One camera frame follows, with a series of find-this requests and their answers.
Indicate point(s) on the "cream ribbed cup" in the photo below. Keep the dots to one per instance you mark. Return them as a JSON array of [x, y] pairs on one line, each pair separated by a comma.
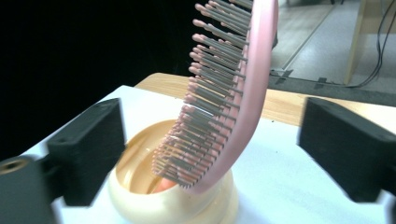
[[162, 208]]

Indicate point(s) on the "light wooden shelf unit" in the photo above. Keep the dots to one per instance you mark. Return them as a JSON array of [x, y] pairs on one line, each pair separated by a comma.
[[358, 37]]

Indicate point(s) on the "white board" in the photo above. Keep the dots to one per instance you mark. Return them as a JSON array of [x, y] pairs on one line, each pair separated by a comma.
[[280, 180]]

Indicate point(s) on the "pink hairbrush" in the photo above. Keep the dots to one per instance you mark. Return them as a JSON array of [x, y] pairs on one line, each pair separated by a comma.
[[255, 77]]

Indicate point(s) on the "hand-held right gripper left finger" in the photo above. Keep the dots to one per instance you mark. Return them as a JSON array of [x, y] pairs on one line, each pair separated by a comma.
[[90, 149]]

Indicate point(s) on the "wooden table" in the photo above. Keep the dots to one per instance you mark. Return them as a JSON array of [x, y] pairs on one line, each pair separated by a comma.
[[280, 105]]

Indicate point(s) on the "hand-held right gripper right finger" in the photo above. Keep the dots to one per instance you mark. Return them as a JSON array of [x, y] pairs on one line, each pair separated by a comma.
[[348, 146]]

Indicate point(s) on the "black tape strip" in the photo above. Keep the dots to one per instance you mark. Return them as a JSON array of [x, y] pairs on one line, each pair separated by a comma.
[[320, 82]]

